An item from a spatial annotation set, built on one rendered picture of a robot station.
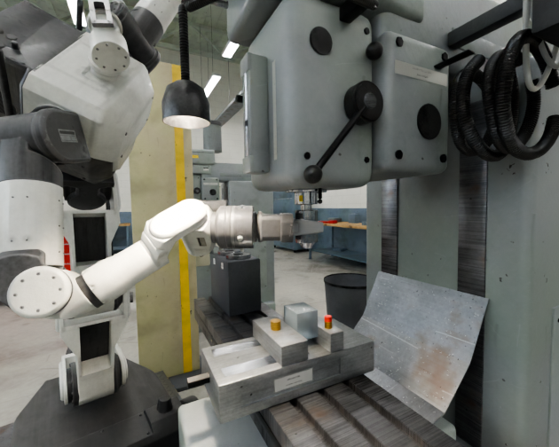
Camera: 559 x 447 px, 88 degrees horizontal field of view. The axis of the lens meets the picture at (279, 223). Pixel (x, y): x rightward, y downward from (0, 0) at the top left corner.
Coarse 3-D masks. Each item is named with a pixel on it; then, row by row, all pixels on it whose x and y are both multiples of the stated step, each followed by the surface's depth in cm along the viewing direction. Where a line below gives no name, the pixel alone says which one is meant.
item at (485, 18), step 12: (516, 0) 50; (492, 12) 54; (504, 12) 52; (516, 12) 51; (468, 24) 57; (480, 24) 56; (492, 24) 54; (504, 24) 54; (456, 36) 60; (468, 36) 58; (480, 36) 58; (456, 48) 62
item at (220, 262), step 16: (224, 256) 108; (240, 256) 101; (224, 272) 101; (240, 272) 100; (256, 272) 103; (224, 288) 102; (240, 288) 100; (256, 288) 103; (224, 304) 102; (240, 304) 100; (256, 304) 103
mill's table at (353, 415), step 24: (216, 312) 103; (264, 312) 102; (216, 336) 87; (240, 336) 85; (336, 384) 60; (360, 384) 60; (288, 408) 54; (312, 408) 53; (336, 408) 55; (360, 408) 53; (384, 408) 53; (408, 408) 53; (264, 432) 56; (288, 432) 48; (312, 432) 48; (336, 432) 48; (360, 432) 49; (384, 432) 47; (408, 432) 48; (432, 432) 47
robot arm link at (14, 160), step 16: (0, 128) 49; (16, 128) 49; (0, 144) 48; (16, 144) 48; (32, 144) 49; (0, 160) 48; (16, 160) 48; (32, 160) 49; (48, 160) 51; (0, 176) 47; (16, 176) 47; (32, 176) 48; (48, 176) 50
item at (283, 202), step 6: (276, 192) 867; (282, 192) 831; (276, 198) 868; (282, 198) 835; (288, 198) 799; (294, 198) 780; (276, 204) 870; (282, 204) 834; (288, 204) 801; (294, 204) 781; (276, 210) 872; (282, 210) 836; (288, 210) 803; (294, 210) 782; (294, 216) 783; (276, 240) 881; (294, 240) 786; (282, 246) 848; (288, 246) 812; (294, 246) 787; (300, 246) 796; (294, 252) 794
